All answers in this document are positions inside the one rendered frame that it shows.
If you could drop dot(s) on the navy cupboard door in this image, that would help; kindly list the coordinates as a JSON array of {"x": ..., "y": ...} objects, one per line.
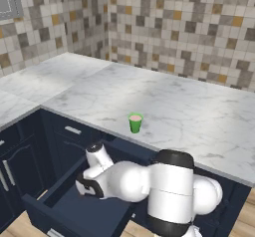
[
  {"x": 66, "y": 158},
  {"x": 2, "y": 207},
  {"x": 25, "y": 168}
]

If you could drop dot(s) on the closed navy drawer front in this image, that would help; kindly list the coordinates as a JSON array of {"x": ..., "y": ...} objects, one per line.
[
  {"x": 16, "y": 133},
  {"x": 89, "y": 135}
]

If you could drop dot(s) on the green smoothie cup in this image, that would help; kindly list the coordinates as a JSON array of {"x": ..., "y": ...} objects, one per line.
[{"x": 135, "y": 125}]

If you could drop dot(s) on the open navy drawer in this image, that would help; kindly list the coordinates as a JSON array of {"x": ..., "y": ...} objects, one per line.
[{"x": 86, "y": 214}]

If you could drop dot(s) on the navy cupboard front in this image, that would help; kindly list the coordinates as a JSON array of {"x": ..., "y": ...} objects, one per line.
[{"x": 232, "y": 211}]

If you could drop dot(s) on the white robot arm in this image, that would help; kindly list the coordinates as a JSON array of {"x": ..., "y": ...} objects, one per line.
[{"x": 169, "y": 188}]

